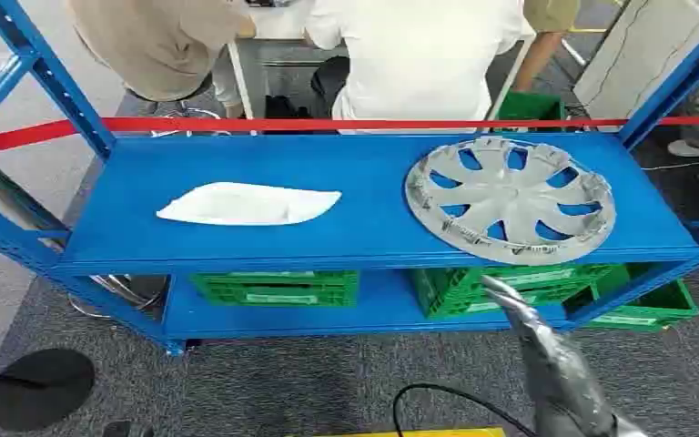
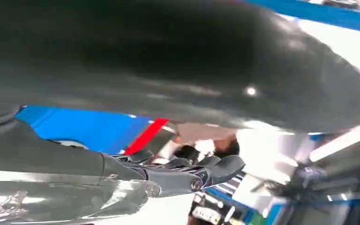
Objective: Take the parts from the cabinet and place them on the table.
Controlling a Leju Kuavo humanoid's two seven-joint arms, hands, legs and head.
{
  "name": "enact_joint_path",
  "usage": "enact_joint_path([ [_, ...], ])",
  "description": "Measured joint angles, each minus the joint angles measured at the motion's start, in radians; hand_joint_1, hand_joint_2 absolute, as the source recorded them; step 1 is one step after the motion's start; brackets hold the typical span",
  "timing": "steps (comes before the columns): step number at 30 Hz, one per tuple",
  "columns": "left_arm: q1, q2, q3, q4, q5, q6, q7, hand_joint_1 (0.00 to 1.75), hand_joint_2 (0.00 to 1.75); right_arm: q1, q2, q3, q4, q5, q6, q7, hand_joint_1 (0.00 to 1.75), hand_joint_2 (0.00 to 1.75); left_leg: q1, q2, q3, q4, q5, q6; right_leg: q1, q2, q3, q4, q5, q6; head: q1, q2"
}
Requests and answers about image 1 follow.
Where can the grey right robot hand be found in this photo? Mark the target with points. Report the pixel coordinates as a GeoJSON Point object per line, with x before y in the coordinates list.
{"type": "Point", "coordinates": [557, 374]}

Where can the grey plastic wheel hubcap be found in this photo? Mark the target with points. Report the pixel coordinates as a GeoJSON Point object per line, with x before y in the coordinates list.
{"type": "Point", "coordinates": [509, 202]}

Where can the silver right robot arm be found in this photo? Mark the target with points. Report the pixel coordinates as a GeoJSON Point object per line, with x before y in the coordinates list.
{"type": "Point", "coordinates": [630, 429]}

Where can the green plastic crate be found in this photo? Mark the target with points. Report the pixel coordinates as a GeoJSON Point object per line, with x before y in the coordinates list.
{"type": "Point", "coordinates": [446, 295]}
{"type": "Point", "coordinates": [657, 310]}
{"type": "Point", "coordinates": [530, 107]}
{"type": "Point", "coordinates": [277, 289]}

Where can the blue metal shelf rack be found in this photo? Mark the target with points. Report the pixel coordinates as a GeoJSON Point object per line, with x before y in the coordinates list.
{"type": "Point", "coordinates": [355, 241]}

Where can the white panel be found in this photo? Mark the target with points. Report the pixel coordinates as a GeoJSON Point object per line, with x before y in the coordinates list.
{"type": "Point", "coordinates": [639, 54]}

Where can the white plastic cover part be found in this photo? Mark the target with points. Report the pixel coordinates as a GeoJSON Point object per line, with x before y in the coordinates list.
{"type": "Point", "coordinates": [247, 205]}

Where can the red barrier tape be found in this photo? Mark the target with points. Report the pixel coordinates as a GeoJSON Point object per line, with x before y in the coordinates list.
{"type": "Point", "coordinates": [265, 124]}

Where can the chrome stool base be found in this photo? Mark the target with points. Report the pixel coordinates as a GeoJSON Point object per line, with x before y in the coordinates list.
{"type": "Point", "coordinates": [126, 292]}

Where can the black stool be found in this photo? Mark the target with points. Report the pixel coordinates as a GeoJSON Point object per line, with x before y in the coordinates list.
{"type": "Point", "coordinates": [174, 99]}

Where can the black stanchion base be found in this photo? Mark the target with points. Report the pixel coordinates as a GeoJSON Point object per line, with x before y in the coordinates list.
{"type": "Point", "coordinates": [42, 392]}

